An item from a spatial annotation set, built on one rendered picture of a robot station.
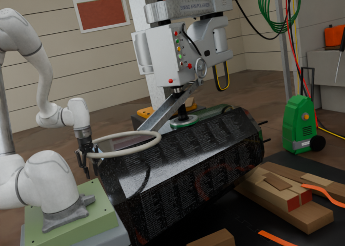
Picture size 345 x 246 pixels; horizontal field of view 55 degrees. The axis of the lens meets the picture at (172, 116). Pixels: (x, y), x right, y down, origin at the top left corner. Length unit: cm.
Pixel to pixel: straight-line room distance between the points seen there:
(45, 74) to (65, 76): 669
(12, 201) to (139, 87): 740
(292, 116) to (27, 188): 283
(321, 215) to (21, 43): 211
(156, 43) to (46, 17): 614
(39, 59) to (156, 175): 104
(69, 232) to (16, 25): 82
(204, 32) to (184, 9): 30
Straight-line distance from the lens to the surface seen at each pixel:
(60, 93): 830
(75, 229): 136
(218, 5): 280
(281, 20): 468
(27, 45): 148
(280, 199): 259
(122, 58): 851
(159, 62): 233
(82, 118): 178
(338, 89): 496
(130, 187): 208
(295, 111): 361
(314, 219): 252
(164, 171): 216
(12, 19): 145
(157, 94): 321
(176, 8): 234
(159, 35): 229
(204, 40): 259
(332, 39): 514
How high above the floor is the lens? 149
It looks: 14 degrees down
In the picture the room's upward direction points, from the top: 12 degrees counter-clockwise
